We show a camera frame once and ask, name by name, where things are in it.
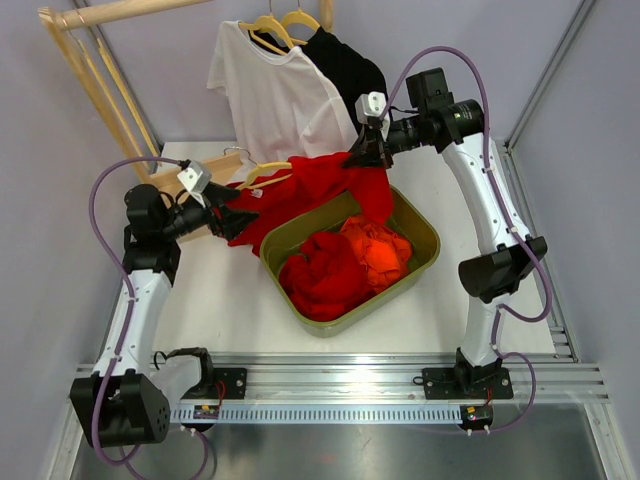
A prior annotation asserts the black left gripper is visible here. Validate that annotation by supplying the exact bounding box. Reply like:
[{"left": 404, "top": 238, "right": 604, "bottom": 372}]
[{"left": 160, "top": 182, "right": 258, "bottom": 241}]

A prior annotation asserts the red t shirt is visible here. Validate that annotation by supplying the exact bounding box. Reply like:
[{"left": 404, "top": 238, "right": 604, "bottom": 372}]
[
  {"left": 279, "top": 232, "right": 374, "bottom": 322},
  {"left": 228, "top": 152, "right": 393, "bottom": 255}
]

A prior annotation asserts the orange t shirt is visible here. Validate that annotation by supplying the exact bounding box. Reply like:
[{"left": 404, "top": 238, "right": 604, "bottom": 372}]
[{"left": 340, "top": 215, "right": 413, "bottom": 294}]

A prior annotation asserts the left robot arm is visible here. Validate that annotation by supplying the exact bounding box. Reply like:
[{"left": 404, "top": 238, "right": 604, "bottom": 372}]
[{"left": 70, "top": 183, "right": 257, "bottom": 450}]

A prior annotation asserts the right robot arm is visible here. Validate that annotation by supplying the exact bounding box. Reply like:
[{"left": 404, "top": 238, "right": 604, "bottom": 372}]
[{"left": 344, "top": 68, "right": 548, "bottom": 399}]

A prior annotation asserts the black t shirt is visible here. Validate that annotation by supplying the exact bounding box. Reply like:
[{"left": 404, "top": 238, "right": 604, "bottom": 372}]
[{"left": 251, "top": 28, "right": 387, "bottom": 145}]

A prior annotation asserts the white t shirt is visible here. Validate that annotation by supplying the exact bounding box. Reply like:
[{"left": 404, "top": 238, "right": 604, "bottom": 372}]
[{"left": 207, "top": 21, "right": 357, "bottom": 163}]

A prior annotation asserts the yellow hanger of black shirt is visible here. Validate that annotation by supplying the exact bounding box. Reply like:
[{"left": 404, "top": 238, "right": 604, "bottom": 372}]
[{"left": 280, "top": 0, "right": 321, "bottom": 33}]

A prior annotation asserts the yellow hanger of white shirt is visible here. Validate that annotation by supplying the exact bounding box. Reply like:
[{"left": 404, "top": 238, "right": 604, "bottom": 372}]
[{"left": 237, "top": 1, "right": 294, "bottom": 56}]

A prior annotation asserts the wooden clothes rack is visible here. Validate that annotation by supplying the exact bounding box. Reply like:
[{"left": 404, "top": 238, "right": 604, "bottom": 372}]
[{"left": 37, "top": 0, "right": 335, "bottom": 246}]

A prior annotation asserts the olive green plastic basket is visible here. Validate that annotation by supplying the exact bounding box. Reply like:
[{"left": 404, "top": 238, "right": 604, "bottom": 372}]
[{"left": 260, "top": 187, "right": 440, "bottom": 338}]

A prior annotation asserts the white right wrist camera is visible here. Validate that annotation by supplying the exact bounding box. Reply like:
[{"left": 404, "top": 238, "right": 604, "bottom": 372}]
[{"left": 355, "top": 91, "right": 391, "bottom": 139}]

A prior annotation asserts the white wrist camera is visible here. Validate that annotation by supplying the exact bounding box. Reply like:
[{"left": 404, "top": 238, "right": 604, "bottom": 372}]
[
  {"left": 355, "top": 91, "right": 391, "bottom": 139},
  {"left": 177, "top": 160, "right": 212, "bottom": 208}
]

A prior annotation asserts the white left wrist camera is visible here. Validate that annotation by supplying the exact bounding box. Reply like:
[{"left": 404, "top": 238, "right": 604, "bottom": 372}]
[{"left": 177, "top": 160, "right": 212, "bottom": 208}]

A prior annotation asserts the aluminium frame post left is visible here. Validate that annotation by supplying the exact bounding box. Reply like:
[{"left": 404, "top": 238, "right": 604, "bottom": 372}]
[{"left": 88, "top": 25, "right": 160, "bottom": 157}]

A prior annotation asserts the aluminium frame post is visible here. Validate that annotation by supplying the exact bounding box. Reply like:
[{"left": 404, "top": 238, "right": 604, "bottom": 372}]
[
  {"left": 88, "top": 25, "right": 160, "bottom": 157},
  {"left": 504, "top": 0, "right": 599, "bottom": 154}
]

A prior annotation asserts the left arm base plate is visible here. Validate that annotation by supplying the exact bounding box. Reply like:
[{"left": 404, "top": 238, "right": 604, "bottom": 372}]
[{"left": 195, "top": 367, "right": 248, "bottom": 401}]

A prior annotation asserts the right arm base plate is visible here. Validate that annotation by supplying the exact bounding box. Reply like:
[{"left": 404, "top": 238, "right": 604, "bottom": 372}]
[{"left": 412, "top": 367, "right": 514, "bottom": 400}]

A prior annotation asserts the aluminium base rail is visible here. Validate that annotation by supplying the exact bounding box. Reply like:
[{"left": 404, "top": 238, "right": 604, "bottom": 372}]
[{"left": 67, "top": 352, "right": 614, "bottom": 406}]

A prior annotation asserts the aluminium frame post right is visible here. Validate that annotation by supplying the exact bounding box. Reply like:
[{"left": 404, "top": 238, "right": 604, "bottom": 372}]
[{"left": 504, "top": 0, "right": 599, "bottom": 154}]

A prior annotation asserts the white slotted cable duct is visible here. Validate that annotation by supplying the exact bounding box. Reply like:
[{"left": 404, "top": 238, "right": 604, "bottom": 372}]
[{"left": 169, "top": 404, "right": 462, "bottom": 425}]

